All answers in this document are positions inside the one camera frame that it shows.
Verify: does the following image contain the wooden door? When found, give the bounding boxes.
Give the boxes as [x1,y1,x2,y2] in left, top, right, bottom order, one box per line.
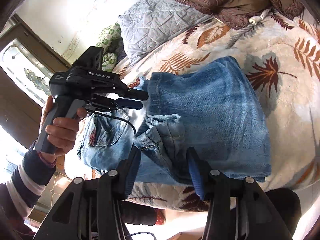
[0,14,73,150]

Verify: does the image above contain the leaf print fleece blanket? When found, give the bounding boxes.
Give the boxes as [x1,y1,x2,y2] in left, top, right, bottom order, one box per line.
[64,7,320,210]

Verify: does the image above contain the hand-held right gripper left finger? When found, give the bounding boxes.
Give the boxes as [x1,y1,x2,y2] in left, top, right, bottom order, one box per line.
[32,145,143,240]

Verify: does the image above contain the person's left hand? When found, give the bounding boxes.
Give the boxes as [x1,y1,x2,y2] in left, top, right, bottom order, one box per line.
[41,95,88,157]

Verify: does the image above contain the grey quilted pillow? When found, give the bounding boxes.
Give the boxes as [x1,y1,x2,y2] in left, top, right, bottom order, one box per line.
[117,0,213,64]

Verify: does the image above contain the blue denim pants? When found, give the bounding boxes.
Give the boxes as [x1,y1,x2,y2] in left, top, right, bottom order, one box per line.
[76,56,272,187]

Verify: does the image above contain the black cable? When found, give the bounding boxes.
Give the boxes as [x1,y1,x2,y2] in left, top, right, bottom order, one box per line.
[86,107,137,134]

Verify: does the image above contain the person's left forearm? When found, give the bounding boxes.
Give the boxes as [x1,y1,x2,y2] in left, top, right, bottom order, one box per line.
[0,141,58,230]

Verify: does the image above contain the small white crumpled cloth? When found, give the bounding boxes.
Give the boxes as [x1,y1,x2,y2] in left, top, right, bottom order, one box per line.
[249,8,273,25]

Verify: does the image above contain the green patterned cloth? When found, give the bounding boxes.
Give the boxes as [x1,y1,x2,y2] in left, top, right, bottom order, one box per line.
[96,22,123,72]

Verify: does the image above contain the red dotted slipper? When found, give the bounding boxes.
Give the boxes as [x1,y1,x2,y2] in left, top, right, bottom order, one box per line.
[152,209,167,227]

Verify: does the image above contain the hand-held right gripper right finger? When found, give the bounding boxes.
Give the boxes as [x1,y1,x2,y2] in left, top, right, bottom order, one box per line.
[186,147,293,240]

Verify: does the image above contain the dark purple cloth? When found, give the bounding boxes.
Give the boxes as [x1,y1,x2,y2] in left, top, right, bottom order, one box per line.
[114,37,128,60]

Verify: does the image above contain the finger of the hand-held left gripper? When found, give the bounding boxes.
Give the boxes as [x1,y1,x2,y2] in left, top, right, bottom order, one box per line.
[87,95,143,112]
[114,85,148,100]

